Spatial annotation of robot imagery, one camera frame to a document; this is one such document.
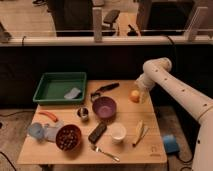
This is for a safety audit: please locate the blue object on floor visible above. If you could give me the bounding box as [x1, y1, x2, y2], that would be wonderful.
[163, 135, 180, 154]

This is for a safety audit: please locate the clear plastic bag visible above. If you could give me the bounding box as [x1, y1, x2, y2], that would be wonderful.
[44, 121, 64, 142]

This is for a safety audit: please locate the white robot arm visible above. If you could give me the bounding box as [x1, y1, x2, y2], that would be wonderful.
[135, 57, 213, 171]

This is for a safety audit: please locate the wooden table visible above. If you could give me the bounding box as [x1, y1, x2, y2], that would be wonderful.
[16, 79, 168, 166]

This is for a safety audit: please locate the silver fork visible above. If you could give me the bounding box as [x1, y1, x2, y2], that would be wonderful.
[91, 144, 120, 162]

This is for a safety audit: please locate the small metal cup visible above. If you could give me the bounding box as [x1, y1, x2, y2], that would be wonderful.
[77, 107, 89, 121]

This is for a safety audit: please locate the green plastic tray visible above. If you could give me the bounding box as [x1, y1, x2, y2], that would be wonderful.
[33, 72, 87, 105]

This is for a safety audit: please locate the white paper cup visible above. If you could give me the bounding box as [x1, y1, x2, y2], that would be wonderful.
[109, 123, 126, 144]

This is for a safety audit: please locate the grey cloth in tray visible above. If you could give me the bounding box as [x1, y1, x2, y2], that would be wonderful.
[64, 88, 81, 100]

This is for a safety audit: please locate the orange yellow apple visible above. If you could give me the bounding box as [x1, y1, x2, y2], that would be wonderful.
[129, 90, 140, 103]

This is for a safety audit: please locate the black rectangular block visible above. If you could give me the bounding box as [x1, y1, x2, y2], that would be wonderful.
[88, 123, 107, 144]

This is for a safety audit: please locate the black handled peeler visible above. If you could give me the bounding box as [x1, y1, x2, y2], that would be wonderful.
[90, 83, 120, 102]

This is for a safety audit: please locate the purple bowl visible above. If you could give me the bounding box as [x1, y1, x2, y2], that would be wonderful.
[92, 96, 117, 119]

